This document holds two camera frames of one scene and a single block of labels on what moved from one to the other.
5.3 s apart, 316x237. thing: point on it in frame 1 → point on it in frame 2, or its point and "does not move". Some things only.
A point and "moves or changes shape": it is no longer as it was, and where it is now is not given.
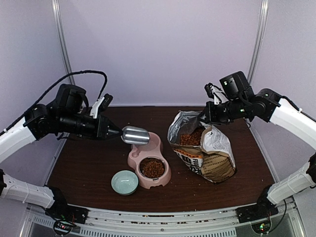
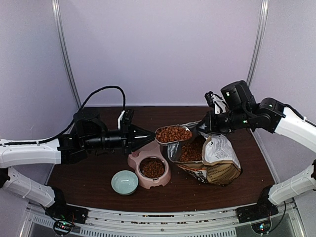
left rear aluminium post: x=60 y=24 does not move
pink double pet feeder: x=152 y=167 does not move
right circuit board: x=261 y=227 does not move
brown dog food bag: x=201 y=145 moves or changes shape
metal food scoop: x=134 y=135 moves or changes shape
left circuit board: x=61 y=226 does not move
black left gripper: x=103 y=122 → x=137 y=143
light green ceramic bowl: x=124 y=182 does not move
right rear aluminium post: x=259 y=40 does not move
